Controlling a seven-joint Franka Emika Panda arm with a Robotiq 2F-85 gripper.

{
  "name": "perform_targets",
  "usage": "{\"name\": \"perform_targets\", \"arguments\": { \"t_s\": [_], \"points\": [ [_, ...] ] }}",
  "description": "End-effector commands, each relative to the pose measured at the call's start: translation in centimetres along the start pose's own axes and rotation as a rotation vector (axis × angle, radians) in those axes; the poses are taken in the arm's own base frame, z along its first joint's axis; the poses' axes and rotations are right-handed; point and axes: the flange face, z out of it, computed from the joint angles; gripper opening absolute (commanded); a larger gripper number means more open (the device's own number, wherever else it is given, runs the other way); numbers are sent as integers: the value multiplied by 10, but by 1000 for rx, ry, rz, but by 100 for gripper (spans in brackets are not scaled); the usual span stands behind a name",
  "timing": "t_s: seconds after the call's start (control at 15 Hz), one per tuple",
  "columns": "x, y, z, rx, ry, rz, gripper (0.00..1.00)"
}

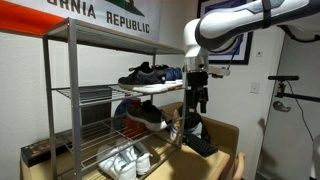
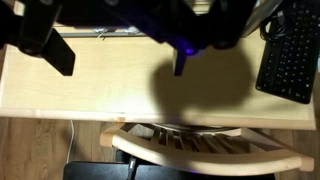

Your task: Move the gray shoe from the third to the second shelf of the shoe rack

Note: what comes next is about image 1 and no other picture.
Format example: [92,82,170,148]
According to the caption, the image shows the black keyboard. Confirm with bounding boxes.
[183,132,217,157]

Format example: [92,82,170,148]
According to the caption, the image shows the white light switch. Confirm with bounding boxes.
[250,82,260,94]

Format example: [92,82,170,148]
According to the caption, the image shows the orange detergent bottle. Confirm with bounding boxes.
[124,98,145,138]

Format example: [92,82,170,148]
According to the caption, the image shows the blue detergent bottle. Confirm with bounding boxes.
[113,99,132,130]

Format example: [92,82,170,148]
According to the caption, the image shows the framed blue picture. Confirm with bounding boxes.
[197,0,253,65]

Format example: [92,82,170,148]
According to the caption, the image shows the white sneaker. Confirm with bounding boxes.
[116,138,154,176]
[97,145,136,180]

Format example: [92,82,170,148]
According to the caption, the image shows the grey metal shoe rack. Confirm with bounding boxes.
[42,18,183,180]

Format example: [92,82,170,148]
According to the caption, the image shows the dark flat box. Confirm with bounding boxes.
[21,137,72,167]

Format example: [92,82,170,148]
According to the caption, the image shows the dark gray knit shoe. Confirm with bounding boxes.
[118,62,168,94]

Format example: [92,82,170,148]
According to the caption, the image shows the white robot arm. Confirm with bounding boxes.
[183,0,320,113]

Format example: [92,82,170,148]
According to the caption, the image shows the grey box on shelf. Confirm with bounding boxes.
[79,86,112,102]

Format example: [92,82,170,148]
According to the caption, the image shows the California Republic flag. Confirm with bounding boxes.
[0,0,161,41]

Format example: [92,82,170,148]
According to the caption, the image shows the blue sneaker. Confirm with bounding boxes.
[175,67,183,86]
[157,65,178,89]

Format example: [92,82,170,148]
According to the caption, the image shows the wooden chair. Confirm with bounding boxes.
[232,152,245,180]

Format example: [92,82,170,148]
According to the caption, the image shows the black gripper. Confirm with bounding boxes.
[186,71,208,113]

